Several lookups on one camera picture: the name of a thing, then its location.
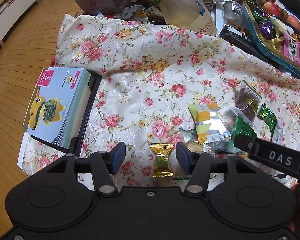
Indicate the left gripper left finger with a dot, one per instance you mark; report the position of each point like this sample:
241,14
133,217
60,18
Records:
118,154

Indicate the finger of the right gripper with das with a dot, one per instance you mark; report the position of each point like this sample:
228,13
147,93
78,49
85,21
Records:
272,155

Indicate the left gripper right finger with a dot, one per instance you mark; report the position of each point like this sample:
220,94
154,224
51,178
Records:
182,154

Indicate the gold green candy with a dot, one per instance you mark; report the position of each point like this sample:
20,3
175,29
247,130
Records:
162,167

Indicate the large green snack packet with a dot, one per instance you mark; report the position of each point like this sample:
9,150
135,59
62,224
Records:
241,125

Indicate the gold tray with snacks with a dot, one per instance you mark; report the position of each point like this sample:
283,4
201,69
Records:
268,34

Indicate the white hawthorn stick packet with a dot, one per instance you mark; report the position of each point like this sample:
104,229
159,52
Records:
278,133

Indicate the yellow silver snack packet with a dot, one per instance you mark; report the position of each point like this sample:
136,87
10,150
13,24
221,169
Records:
208,124

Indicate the small green candy wrapper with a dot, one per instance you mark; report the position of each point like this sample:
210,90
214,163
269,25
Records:
268,116

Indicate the clear brown nut packet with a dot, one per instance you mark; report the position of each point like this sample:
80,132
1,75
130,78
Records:
247,101

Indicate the floral tablecloth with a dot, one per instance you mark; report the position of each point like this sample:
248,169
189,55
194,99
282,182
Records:
150,73

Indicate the pink snack bag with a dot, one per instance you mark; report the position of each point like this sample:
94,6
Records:
291,49

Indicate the black remote control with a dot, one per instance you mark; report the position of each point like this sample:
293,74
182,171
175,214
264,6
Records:
241,41

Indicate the small glass jar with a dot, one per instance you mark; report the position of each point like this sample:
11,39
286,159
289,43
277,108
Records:
232,14

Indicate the large beige paper bag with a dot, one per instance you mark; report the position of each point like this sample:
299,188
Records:
187,14

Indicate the red apple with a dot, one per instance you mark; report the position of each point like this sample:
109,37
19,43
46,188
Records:
272,8

